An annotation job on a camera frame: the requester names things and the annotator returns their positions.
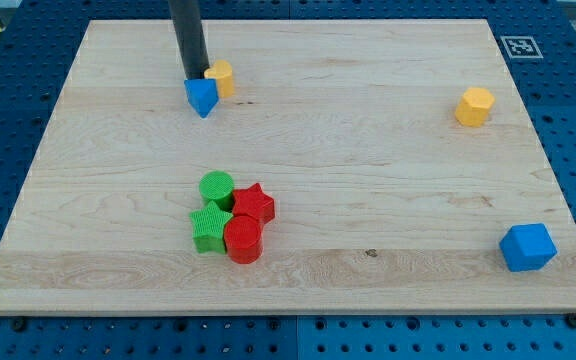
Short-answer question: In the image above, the yellow hexagon block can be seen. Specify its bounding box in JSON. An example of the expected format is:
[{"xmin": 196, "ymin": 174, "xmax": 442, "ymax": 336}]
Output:
[{"xmin": 454, "ymin": 87, "xmax": 495, "ymax": 127}]

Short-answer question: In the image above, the red star block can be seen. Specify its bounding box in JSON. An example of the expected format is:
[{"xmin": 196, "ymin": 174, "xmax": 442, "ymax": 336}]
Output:
[{"xmin": 232, "ymin": 183, "xmax": 275, "ymax": 225}]

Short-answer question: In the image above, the green cylinder block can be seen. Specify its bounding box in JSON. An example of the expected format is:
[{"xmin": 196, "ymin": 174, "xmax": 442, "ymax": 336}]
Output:
[{"xmin": 199, "ymin": 171, "xmax": 234, "ymax": 212}]

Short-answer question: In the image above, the red cylinder block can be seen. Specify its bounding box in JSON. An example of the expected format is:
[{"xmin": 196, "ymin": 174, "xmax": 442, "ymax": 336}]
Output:
[{"xmin": 224, "ymin": 215, "xmax": 263, "ymax": 264}]

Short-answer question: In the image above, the green star block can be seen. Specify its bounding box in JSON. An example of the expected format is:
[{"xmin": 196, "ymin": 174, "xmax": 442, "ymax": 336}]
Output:
[{"xmin": 189, "ymin": 201, "xmax": 233, "ymax": 254}]

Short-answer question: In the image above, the wooden board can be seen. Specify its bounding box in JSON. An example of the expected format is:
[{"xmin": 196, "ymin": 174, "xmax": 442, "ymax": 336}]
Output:
[{"xmin": 0, "ymin": 19, "xmax": 576, "ymax": 316}]

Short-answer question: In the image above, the blue triangle block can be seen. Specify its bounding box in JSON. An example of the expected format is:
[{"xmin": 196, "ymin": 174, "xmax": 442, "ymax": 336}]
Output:
[{"xmin": 184, "ymin": 79, "xmax": 219, "ymax": 118}]

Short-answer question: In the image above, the yellow heart block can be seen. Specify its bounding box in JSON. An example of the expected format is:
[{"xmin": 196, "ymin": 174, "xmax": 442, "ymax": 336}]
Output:
[{"xmin": 204, "ymin": 60, "xmax": 235, "ymax": 98}]

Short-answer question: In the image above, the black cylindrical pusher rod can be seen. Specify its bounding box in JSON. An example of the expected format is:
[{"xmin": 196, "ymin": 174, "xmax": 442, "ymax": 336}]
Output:
[{"xmin": 168, "ymin": 0, "xmax": 210, "ymax": 80}]

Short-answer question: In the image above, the blue cube block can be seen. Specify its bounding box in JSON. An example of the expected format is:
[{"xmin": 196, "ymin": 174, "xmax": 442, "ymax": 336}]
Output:
[{"xmin": 499, "ymin": 223, "xmax": 558, "ymax": 272}]

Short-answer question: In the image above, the white fiducial marker tag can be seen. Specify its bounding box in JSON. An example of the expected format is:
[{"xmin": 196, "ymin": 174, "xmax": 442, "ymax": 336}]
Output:
[{"xmin": 500, "ymin": 35, "xmax": 543, "ymax": 59}]

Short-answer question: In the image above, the black bolt front left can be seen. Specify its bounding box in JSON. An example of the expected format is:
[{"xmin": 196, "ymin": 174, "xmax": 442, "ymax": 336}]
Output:
[{"xmin": 10, "ymin": 317, "xmax": 27, "ymax": 333}]

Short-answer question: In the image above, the black bolt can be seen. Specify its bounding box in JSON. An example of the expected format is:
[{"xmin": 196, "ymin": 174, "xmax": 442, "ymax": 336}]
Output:
[
  {"xmin": 565, "ymin": 313, "xmax": 576, "ymax": 329},
  {"xmin": 10, "ymin": 317, "xmax": 27, "ymax": 333}
]

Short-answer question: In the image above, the black bolt front right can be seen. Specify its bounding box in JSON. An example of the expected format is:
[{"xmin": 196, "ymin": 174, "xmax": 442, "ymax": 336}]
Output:
[{"xmin": 565, "ymin": 313, "xmax": 576, "ymax": 329}]

